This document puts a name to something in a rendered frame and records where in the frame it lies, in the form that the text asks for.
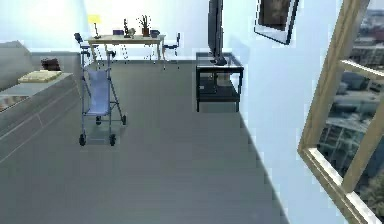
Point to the dark blue bowl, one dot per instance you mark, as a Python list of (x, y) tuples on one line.
[(154, 33)]

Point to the black television stand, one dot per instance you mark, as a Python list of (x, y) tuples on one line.
[(218, 81)]

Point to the blue metal chair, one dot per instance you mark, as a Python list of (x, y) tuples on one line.
[(94, 48), (172, 46)]

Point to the black television set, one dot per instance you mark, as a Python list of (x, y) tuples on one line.
[(216, 30)]

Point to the blue wheeled walker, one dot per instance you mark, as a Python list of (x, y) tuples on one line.
[(99, 93)]

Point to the potted house plant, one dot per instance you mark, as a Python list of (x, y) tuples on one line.
[(145, 26)]

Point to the light wooden table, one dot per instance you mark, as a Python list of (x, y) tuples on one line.
[(124, 40)]

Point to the dark statuette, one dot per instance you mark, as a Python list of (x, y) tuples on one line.
[(126, 29)]

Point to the dark blue box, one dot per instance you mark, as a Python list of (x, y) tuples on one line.
[(118, 32)]

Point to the black framed picture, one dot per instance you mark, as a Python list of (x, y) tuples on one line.
[(276, 18)]

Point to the yellow table lamp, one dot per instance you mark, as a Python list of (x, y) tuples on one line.
[(95, 21)]

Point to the dark brown cushion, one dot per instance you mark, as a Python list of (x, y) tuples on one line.
[(50, 64)]

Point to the wooden framed window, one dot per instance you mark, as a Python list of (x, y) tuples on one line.
[(346, 113)]

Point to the yellow cushion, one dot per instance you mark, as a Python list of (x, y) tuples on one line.
[(40, 76)]

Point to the grey sofa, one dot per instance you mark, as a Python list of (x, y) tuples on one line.
[(30, 96)]

